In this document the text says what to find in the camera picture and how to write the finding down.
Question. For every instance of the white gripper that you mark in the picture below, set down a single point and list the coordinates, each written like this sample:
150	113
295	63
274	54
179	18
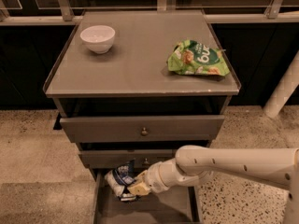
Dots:
153	178

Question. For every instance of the blue chip bag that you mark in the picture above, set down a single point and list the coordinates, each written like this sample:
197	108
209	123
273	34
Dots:
120	178

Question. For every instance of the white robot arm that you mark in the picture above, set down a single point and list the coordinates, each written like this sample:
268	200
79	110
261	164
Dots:
192	165

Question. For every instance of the grey bottom drawer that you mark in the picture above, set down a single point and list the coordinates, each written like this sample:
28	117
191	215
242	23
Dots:
175	206

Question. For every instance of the grey drawer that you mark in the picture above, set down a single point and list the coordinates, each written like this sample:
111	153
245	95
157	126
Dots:
175	206
108	159
128	129

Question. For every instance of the brass top drawer knob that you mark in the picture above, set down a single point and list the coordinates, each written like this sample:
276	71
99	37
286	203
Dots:
144	132

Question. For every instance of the grey middle drawer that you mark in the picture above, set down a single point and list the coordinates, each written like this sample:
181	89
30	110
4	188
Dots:
108	159

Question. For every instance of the grey top drawer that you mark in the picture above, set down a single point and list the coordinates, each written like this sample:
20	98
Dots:
128	129

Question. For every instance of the grey drawer cabinet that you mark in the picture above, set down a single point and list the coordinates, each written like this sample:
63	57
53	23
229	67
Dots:
132	78

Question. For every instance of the green chip bag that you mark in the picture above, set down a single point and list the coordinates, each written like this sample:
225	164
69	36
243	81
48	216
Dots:
192	58

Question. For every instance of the white ceramic bowl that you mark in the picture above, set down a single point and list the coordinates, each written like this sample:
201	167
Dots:
98	38

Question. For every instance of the white padded post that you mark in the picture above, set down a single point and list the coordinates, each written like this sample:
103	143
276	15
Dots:
284	89

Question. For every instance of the metal railing frame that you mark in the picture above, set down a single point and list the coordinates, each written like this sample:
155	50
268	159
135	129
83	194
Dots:
23	12

